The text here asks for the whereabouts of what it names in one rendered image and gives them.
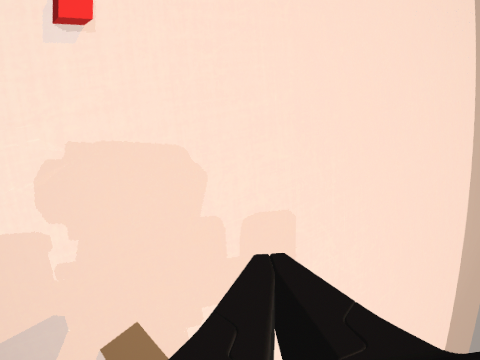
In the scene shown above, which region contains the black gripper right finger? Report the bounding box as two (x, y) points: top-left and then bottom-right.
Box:
(269, 253), (480, 360)

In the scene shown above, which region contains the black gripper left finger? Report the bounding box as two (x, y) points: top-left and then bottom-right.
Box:
(168, 253), (276, 360)

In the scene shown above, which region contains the red square block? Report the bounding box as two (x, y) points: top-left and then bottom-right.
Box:
(52, 0), (93, 25)

